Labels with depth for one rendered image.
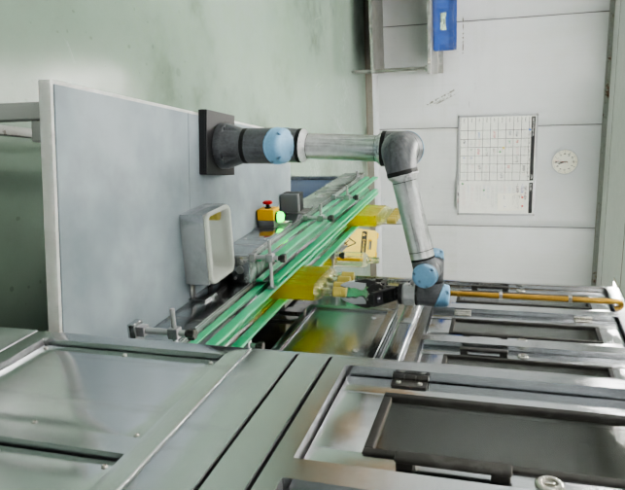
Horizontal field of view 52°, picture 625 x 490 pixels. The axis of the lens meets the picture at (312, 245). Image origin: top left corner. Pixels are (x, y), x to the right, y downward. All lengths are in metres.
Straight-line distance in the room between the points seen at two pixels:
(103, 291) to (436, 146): 6.59
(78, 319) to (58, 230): 0.22
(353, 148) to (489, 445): 1.33
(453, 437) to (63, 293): 0.93
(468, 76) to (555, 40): 1.00
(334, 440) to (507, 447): 0.24
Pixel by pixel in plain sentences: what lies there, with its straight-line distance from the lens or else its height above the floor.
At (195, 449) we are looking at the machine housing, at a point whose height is 1.29.
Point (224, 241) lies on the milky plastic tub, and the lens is 2.09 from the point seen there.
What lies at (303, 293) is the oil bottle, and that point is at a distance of 2.19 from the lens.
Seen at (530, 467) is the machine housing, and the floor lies 1.73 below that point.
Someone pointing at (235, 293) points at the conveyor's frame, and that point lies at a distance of 2.05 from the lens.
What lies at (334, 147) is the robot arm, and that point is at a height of 1.14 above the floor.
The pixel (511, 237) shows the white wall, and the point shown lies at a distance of 8.09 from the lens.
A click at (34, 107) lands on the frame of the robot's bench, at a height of 0.67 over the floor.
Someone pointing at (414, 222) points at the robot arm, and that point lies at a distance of 1.95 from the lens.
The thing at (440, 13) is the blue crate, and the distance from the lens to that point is 7.27.
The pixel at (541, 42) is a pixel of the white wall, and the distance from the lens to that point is 7.85.
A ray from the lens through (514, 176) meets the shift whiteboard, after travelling 7.93.
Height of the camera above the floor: 1.69
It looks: 17 degrees down
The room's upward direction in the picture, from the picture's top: 92 degrees clockwise
